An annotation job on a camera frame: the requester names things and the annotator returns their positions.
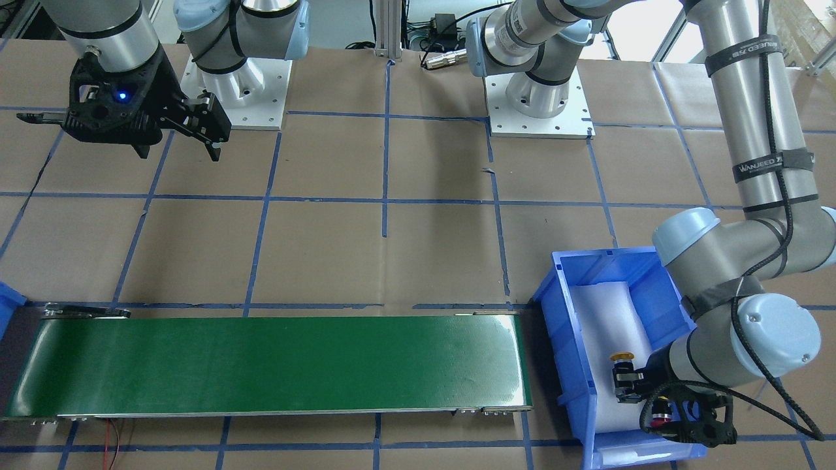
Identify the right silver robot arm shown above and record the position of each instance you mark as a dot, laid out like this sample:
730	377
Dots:
221	35

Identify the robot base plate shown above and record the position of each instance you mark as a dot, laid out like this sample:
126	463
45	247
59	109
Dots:
521	108
253	96

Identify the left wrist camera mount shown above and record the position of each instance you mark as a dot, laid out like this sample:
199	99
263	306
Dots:
705	419

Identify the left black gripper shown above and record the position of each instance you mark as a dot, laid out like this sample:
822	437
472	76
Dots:
657	371

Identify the aluminium frame post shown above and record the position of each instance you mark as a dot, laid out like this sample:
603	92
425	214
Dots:
388	17

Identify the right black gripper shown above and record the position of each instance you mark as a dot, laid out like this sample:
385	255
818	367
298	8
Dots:
167	89

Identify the white foam pad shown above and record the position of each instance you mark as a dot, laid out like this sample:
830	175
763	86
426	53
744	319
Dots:
610	325

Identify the red push button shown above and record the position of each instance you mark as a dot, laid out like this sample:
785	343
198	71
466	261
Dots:
662	412

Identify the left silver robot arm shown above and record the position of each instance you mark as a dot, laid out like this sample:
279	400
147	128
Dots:
742	332

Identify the green conveyor belt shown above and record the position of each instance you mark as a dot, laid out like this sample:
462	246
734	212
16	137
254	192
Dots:
258	366

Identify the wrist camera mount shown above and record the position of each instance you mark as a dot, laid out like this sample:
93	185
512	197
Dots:
120	108
705	419

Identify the yellow push button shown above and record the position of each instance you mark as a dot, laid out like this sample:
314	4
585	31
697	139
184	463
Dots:
623	361

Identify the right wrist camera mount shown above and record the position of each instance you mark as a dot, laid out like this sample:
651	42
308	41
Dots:
120	108

